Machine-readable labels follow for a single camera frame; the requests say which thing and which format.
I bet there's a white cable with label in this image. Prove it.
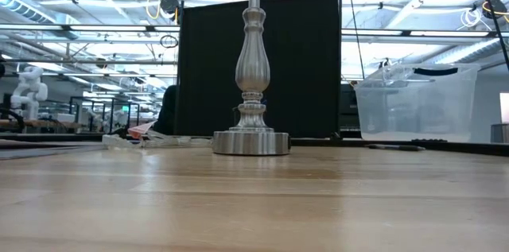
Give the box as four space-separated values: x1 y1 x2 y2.
102 121 214 150

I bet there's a black equipment rack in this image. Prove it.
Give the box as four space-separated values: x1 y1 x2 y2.
340 82 362 138

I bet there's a clear plastic storage bin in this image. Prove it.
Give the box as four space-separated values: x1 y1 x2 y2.
353 63 481 144

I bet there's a person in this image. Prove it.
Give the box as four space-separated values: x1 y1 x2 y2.
152 83 179 137

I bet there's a brown pen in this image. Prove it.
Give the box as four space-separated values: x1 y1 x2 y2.
364 143 426 153

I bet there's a silver lamp base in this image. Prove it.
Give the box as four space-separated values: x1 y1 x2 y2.
212 0 291 157

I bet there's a background wooden workbench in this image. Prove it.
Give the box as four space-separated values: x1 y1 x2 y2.
0 118 83 130

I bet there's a landscape print notebook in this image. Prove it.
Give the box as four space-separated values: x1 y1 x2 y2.
0 139 116 161

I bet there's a thin black hanging cable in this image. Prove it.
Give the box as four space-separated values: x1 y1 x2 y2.
344 0 366 83

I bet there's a black tripod stand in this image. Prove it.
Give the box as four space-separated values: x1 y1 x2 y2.
476 0 509 71

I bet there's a black divider panel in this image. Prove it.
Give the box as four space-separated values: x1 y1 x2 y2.
176 0 344 138

